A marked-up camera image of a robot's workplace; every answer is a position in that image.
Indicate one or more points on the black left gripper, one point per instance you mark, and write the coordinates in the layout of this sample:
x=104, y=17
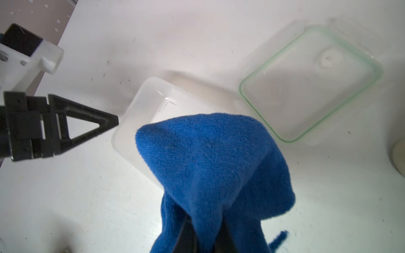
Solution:
x=25, y=125

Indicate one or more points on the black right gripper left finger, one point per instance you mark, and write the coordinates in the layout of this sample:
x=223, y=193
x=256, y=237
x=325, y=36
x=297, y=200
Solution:
x=187, y=241

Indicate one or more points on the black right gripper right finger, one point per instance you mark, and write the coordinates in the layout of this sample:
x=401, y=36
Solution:
x=224, y=242

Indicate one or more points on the blue microfibre cloth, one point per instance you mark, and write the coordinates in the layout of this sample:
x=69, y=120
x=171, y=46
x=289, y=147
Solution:
x=214, y=167

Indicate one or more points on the translucent lunch box lid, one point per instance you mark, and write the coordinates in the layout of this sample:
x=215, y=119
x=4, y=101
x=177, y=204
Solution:
x=298, y=82

